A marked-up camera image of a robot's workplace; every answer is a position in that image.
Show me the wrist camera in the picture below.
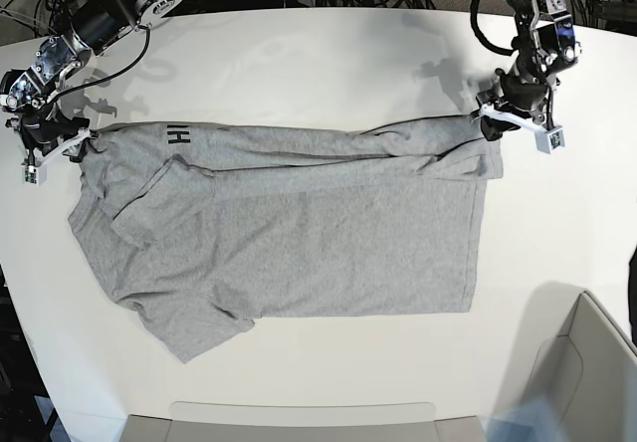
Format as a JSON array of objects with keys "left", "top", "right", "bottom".
[
  {"left": 534, "top": 125, "right": 565, "bottom": 154},
  {"left": 21, "top": 160, "right": 47, "bottom": 186}
]

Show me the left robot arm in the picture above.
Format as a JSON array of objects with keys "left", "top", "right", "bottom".
[{"left": 470, "top": 0, "right": 580, "bottom": 152}]

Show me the grey T-shirt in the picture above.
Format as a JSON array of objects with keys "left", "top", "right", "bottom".
[{"left": 69, "top": 115, "right": 504, "bottom": 362}]

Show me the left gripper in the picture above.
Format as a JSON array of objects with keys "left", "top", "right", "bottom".
[{"left": 475, "top": 71, "right": 560, "bottom": 141}]

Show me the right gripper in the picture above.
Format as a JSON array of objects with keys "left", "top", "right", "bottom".
[{"left": 7, "top": 107, "right": 98, "bottom": 163}]

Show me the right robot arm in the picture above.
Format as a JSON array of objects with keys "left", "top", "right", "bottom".
[{"left": 1, "top": 0, "right": 183, "bottom": 170}]

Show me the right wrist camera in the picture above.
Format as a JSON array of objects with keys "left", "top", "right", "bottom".
[{"left": 21, "top": 160, "right": 47, "bottom": 186}]

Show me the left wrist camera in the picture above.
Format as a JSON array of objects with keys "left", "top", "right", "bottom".
[{"left": 534, "top": 125, "right": 565, "bottom": 154}]

